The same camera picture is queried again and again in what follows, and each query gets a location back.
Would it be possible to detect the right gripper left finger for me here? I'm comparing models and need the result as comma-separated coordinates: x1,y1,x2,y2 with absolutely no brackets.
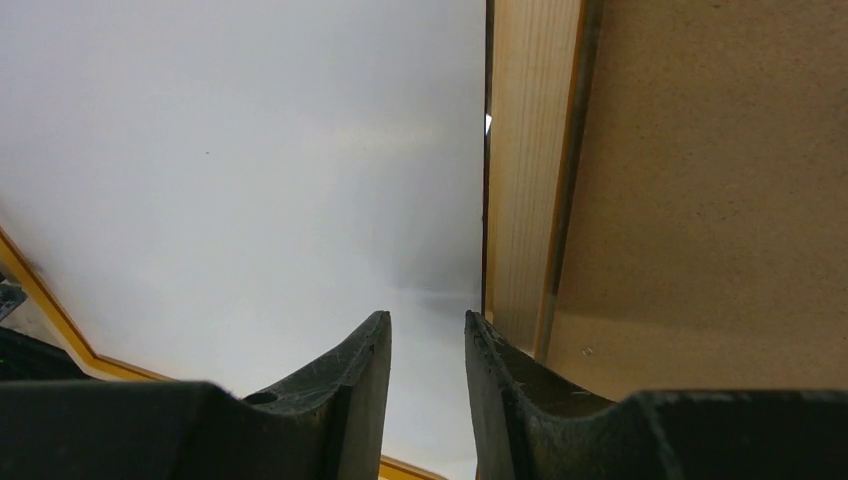
1,311,391,479

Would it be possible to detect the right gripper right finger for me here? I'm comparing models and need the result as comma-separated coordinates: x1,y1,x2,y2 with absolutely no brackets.
464,311,847,479

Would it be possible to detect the orange wooden picture frame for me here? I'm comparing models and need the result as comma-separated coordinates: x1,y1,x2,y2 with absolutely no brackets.
0,0,604,480

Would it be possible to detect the brown backing board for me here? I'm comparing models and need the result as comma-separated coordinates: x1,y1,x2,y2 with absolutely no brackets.
548,1,847,400

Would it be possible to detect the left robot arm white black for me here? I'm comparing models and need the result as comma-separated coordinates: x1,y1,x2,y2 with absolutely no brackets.
1,270,91,381

